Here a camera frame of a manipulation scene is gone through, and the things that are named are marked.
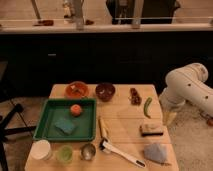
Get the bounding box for blue-grey towel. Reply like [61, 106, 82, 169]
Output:
[143, 143, 167, 163]

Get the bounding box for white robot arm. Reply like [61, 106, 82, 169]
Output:
[159, 63, 213, 125]

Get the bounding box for dark purple bowl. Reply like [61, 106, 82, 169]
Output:
[95, 83, 115, 102]

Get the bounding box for orange bowl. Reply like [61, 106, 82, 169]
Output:
[64, 81, 89, 99]

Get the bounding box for green chili pepper toy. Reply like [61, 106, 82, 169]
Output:
[143, 97, 152, 118]

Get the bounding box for white black dish brush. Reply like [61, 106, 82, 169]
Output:
[99, 139, 146, 169]

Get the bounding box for small metal cup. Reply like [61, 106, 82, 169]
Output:
[81, 143, 96, 160]

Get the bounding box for orange round fruit toy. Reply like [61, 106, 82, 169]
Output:
[70, 104, 82, 117]

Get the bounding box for green plastic tray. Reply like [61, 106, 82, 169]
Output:
[33, 98, 96, 142]

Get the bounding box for teal sponge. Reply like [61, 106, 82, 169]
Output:
[54, 118, 76, 135]

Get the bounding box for green cup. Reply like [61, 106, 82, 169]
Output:
[56, 145, 72, 164]

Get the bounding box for white cup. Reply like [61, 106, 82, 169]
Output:
[30, 140, 52, 160]

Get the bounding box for black office chair base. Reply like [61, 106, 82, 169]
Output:
[0, 103, 37, 171]

